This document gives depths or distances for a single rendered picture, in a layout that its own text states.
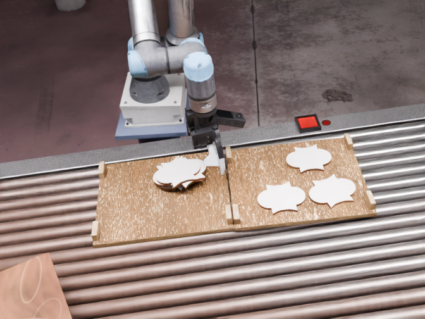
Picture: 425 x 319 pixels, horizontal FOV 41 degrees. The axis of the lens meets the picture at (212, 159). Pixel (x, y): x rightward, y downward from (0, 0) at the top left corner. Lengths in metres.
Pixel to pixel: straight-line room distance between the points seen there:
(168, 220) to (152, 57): 0.48
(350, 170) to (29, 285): 0.99
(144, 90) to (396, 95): 2.08
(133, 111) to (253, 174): 0.57
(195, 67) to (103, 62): 2.94
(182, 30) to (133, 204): 0.62
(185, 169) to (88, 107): 2.21
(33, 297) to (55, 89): 2.85
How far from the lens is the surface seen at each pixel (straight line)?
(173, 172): 1.77
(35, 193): 1.95
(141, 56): 1.57
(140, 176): 1.85
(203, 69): 1.47
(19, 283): 1.53
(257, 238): 1.63
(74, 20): 5.10
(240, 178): 1.79
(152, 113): 2.12
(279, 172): 1.80
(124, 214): 1.74
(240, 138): 1.97
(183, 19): 1.94
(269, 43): 4.32
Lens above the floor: 2.16
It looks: 41 degrees down
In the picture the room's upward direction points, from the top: 7 degrees counter-clockwise
